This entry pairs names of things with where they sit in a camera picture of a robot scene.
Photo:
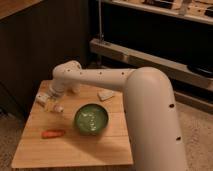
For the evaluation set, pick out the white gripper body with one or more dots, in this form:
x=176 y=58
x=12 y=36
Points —
x=54 y=93

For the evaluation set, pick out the yellow gripper fingers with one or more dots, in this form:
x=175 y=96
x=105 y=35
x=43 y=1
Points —
x=50 y=104

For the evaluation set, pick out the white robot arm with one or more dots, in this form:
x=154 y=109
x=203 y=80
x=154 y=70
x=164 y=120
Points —
x=149 y=106

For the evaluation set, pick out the green ceramic bowl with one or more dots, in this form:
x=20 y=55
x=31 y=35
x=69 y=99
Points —
x=91 y=119

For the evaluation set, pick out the white plastic bottle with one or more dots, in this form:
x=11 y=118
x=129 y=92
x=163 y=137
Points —
x=41 y=99

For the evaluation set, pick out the white paper cup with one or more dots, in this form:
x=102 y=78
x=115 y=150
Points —
x=75 y=88

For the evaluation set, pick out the dark wooden cabinet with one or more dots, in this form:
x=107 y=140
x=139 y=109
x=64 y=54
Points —
x=35 y=40

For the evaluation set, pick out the wooden table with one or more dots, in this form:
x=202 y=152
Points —
x=111 y=147

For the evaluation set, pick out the metal shelf rack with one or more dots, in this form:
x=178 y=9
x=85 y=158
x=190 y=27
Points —
x=182 y=49

